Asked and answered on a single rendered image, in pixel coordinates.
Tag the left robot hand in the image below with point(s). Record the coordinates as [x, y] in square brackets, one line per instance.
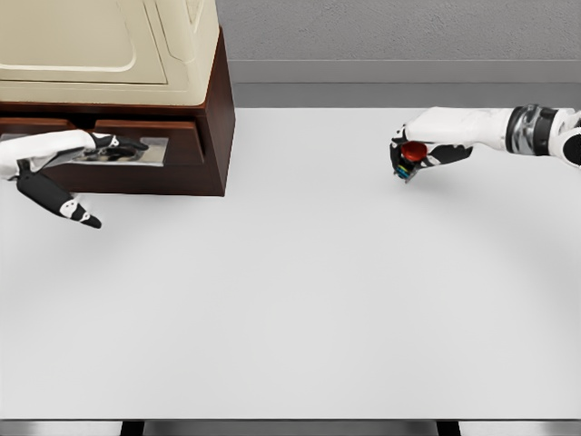
[41, 147]

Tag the switch with red button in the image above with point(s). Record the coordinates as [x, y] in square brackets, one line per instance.
[413, 151]

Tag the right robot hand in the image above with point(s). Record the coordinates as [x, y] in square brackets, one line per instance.
[445, 125]

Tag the brown cabinet with cream top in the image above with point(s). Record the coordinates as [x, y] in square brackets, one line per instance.
[113, 54]

